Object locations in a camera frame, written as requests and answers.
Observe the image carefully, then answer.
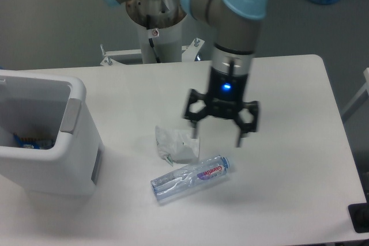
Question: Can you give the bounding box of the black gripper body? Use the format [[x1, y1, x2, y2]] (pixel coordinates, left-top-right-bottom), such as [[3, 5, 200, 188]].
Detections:
[[205, 67, 248, 119]]

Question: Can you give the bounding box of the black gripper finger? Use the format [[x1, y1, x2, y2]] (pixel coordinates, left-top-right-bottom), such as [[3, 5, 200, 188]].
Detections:
[[183, 89, 208, 139], [234, 101, 259, 147]]

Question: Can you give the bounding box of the white trash can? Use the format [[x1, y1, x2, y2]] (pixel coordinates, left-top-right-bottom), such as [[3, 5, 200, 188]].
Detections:
[[1, 70, 104, 195]]

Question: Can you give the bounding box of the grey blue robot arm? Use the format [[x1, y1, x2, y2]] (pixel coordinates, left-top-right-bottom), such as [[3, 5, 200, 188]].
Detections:
[[105, 0, 268, 138]]

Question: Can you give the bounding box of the blue trash inside can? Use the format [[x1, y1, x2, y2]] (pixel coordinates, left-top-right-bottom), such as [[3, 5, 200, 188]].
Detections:
[[13, 133, 55, 150]]

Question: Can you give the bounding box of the crumpled white plastic bag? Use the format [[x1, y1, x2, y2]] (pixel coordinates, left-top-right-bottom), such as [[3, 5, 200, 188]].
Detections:
[[155, 126, 200, 166]]

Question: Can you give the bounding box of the clear plastic water bottle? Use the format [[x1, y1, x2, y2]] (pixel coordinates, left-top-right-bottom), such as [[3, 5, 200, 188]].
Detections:
[[150, 155, 235, 205]]

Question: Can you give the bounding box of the black device at table corner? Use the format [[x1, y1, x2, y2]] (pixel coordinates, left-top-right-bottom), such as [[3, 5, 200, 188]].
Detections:
[[348, 203, 368, 233]]

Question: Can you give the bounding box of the white pedestal base frame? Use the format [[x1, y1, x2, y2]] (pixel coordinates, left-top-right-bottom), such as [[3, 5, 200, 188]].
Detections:
[[99, 37, 214, 67]]

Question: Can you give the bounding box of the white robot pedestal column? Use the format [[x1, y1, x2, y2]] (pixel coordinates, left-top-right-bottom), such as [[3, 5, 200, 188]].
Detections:
[[125, 0, 191, 64]]

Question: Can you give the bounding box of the white frame at right edge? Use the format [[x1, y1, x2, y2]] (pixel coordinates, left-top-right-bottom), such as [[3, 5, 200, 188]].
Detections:
[[341, 67, 368, 123]]

